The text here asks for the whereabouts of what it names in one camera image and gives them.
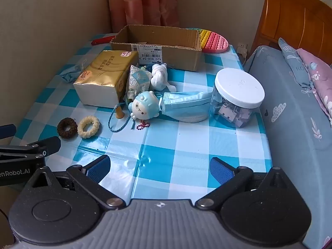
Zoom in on blue sheep plush toy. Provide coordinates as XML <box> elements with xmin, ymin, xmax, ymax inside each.
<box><xmin>128</xmin><ymin>91</ymin><xmax>162</xmax><ymax>121</ymax></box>

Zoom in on wooden bed headboard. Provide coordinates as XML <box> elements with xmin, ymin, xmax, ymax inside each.
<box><xmin>253</xmin><ymin>0</ymin><xmax>332</xmax><ymax>55</ymax></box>

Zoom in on red folding fan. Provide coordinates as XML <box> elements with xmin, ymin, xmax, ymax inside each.
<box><xmin>91</xmin><ymin>34</ymin><xmax>118</xmax><ymax>45</ymax></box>

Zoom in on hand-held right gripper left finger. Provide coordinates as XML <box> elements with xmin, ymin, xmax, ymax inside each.
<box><xmin>25</xmin><ymin>155</ymin><xmax>125</xmax><ymax>210</ymax></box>

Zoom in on blue face mask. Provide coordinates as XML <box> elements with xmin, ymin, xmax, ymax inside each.
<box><xmin>57</xmin><ymin>63</ymin><xmax>83</xmax><ymax>83</ymax></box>
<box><xmin>158</xmin><ymin>91</ymin><xmax>213</xmax><ymax>123</ymax></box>

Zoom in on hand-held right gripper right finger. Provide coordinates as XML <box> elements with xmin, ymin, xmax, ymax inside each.
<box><xmin>194</xmin><ymin>157</ymin><xmax>295</xmax><ymax>210</ymax></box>

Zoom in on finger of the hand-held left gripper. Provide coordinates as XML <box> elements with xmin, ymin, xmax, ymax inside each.
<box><xmin>0</xmin><ymin>136</ymin><xmax>62</xmax><ymax>162</ymax></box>
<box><xmin>0</xmin><ymin>124</ymin><xmax>16</xmax><ymax>140</ymax></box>

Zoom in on pink curtain with gold band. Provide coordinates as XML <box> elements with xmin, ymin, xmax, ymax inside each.
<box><xmin>106</xmin><ymin>0</ymin><xmax>182</xmax><ymax>32</ymax></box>

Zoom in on blue cord with wooden pendant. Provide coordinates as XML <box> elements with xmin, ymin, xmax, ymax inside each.
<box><xmin>107</xmin><ymin>103</ymin><xmax>138</xmax><ymax>133</ymax></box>

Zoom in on bed with blue sheet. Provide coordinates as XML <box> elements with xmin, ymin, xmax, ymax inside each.
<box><xmin>244</xmin><ymin>45</ymin><xmax>332</xmax><ymax>249</ymax></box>

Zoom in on white cloth doll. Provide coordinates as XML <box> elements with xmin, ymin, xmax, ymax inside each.
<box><xmin>151</xmin><ymin>63</ymin><xmax>177</xmax><ymax>92</ymax></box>

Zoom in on cream hair scrunchie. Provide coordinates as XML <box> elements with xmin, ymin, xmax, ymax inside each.
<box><xmin>77</xmin><ymin>115</ymin><xmax>100</xmax><ymax>138</ymax></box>

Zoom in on blue leaf print pillow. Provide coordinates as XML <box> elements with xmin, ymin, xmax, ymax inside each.
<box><xmin>278</xmin><ymin>38</ymin><xmax>318</xmax><ymax>98</ymax></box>

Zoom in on clear jar with white lid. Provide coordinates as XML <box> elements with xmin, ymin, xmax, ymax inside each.
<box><xmin>210</xmin><ymin>68</ymin><xmax>265</xmax><ymax>129</ymax></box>

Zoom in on floral fabric sachet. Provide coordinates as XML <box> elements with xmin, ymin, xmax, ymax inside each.
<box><xmin>124</xmin><ymin>63</ymin><xmax>153</xmax><ymax>104</ymax></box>

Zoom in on gold tissue pack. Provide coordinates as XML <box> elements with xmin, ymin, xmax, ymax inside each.
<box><xmin>73</xmin><ymin>50</ymin><xmax>139</xmax><ymax>108</ymax></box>

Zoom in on rainbow pop bubble toy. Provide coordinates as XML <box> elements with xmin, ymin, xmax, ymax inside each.
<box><xmin>185</xmin><ymin>28</ymin><xmax>229</xmax><ymax>54</ymax></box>

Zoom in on pink floral pillow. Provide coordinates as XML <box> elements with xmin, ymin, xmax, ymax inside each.
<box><xmin>296</xmin><ymin>48</ymin><xmax>332</xmax><ymax>127</ymax></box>

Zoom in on brown hair scrunchie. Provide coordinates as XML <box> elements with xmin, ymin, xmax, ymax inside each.
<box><xmin>57</xmin><ymin>118</ymin><xmax>78</xmax><ymax>138</ymax></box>

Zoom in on brown cardboard box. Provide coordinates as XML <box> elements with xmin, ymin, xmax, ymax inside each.
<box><xmin>109</xmin><ymin>25</ymin><xmax>203</xmax><ymax>72</ymax></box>

